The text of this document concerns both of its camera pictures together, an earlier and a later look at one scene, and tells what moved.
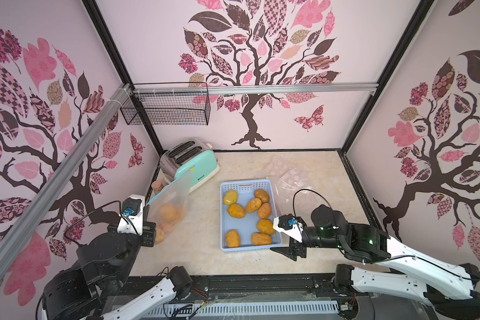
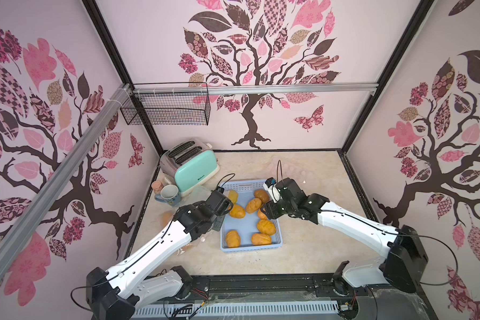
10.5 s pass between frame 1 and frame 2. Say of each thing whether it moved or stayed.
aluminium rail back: stayed
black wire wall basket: stayed
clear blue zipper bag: moved
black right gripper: moved
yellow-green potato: stayed
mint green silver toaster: stayed
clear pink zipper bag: moved
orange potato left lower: stayed
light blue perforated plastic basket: stayed
